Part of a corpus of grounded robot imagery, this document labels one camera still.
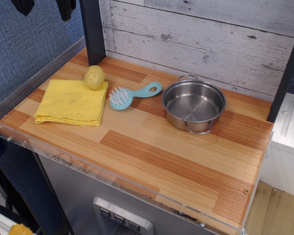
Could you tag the white side unit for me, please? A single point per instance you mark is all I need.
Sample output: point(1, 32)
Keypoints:
point(278, 167)

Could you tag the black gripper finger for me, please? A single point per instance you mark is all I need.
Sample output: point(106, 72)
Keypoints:
point(66, 7)
point(23, 6)

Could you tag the black left upright post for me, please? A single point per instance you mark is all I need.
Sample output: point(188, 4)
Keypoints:
point(93, 31)

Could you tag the clear acrylic edge guard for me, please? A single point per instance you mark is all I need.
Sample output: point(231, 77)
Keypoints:
point(207, 179)

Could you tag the black right upright post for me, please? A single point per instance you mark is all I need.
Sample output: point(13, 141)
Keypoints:
point(282, 89)

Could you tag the light blue scrub brush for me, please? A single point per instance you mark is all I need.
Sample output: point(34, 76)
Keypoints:
point(121, 98)

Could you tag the silver button control panel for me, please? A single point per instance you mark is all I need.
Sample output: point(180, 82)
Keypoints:
point(122, 216)

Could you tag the small metal pan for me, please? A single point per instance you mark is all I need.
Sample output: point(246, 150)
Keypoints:
point(193, 105)

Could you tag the yellow object bottom left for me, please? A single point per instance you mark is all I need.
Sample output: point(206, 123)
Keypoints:
point(20, 229)

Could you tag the yellow toy potato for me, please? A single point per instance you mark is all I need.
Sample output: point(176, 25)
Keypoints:
point(94, 77)

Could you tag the stainless steel cabinet front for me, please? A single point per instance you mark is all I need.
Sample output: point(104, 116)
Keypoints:
point(75, 192)

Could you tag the black upright post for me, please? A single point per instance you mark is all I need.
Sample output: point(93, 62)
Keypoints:
point(93, 31)
point(282, 89)

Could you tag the yellow folded cloth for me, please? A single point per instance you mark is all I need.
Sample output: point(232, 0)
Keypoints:
point(71, 102)

